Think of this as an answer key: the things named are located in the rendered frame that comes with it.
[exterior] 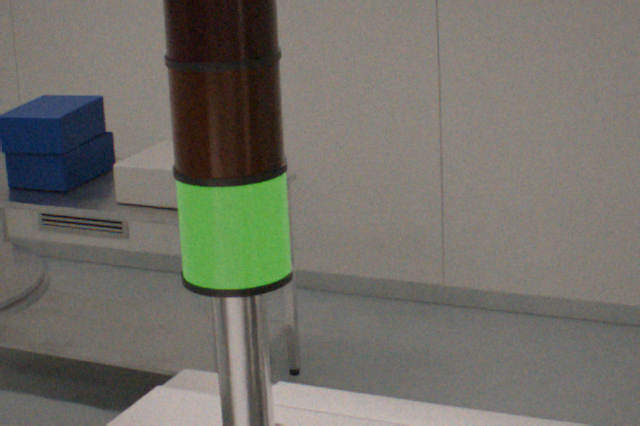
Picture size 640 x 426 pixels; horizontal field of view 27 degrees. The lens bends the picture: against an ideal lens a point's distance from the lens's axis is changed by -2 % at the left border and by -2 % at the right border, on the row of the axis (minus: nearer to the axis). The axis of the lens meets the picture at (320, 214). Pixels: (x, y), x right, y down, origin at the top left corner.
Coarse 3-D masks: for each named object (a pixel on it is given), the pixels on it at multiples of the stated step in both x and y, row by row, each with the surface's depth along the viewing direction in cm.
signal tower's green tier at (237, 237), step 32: (192, 192) 58; (224, 192) 58; (256, 192) 58; (192, 224) 59; (224, 224) 58; (256, 224) 58; (288, 224) 61; (192, 256) 59; (224, 256) 59; (256, 256) 59; (288, 256) 61; (224, 288) 59
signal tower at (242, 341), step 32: (192, 64) 56; (224, 64) 56; (256, 64) 56; (192, 288) 60; (256, 288) 59; (224, 320) 61; (256, 320) 61; (224, 352) 61; (256, 352) 61; (224, 384) 62; (256, 384) 62; (224, 416) 63; (256, 416) 62
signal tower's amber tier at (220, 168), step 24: (168, 72) 58; (192, 72) 56; (216, 72) 56; (240, 72) 56; (264, 72) 57; (192, 96) 57; (216, 96) 56; (240, 96) 57; (264, 96) 57; (192, 120) 57; (216, 120) 57; (240, 120) 57; (264, 120) 57; (192, 144) 57; (216, 144) 57; (240, 144) 57; (264, 144) 58; (192, 168) 58; (216, 168) 57; (240, 168) 57; (264, 168) 58
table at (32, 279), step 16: (0, 256) 466; (16, 256) 465; (32, 256) 464; (0, 272) 449; (16, 272) 449; (32, 272) 448; (48, 272) 453; (0, 288) 434; (16, 288) 434; (32, 288) 436; (0, 304) 421; (16, 304) 425; (32, 304) 432; (0, 320) 419
